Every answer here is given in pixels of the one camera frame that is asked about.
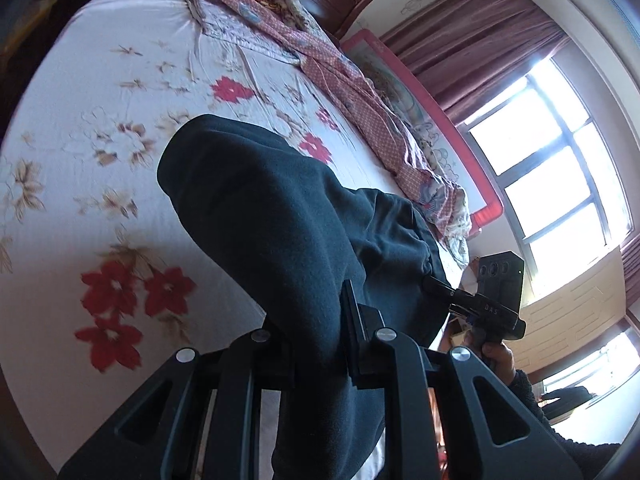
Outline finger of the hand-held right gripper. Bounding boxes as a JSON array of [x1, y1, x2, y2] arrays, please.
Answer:
[[422, 275, 472, 307]]

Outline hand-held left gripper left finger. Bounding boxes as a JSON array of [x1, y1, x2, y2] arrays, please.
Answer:
[[57, 327, 297, 480]]

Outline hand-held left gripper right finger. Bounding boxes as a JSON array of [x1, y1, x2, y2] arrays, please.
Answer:
[[340, 280, 583, 480]]

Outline black pants with red-white stripes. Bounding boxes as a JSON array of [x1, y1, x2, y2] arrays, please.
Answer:
[[156, 114, 448, 480]]

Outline person's right forearm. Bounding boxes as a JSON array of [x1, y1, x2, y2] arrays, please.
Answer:
[[502, 367, 626, 480]]

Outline person's right hand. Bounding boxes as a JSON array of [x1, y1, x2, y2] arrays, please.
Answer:
[[462, 332, 518, 387]]

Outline light floral blanket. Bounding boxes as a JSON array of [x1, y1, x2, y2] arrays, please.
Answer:
[[435, 195, 474, 268]]

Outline dark bag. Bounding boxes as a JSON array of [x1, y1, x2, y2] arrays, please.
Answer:
[[541, 385, 597, 422]]

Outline large window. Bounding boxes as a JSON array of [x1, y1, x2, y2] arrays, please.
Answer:
[[465, 55, 635, 302]]

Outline pink bordered mat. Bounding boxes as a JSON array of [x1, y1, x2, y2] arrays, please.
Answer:
[[341, 30, 504, 229]]

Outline pink checked quilt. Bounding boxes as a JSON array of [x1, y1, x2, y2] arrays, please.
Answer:
[[180, 0, 471, 241]]

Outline purple curtain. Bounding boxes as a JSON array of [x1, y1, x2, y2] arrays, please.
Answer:
[[380, 0, 572, 127]]

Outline floral white bed sheet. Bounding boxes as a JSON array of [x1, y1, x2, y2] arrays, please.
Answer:
[[0, 0, 471, 461]]

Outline pale patterned pillow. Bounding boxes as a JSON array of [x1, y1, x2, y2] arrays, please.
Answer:
[[187, 0, 306, 64]]

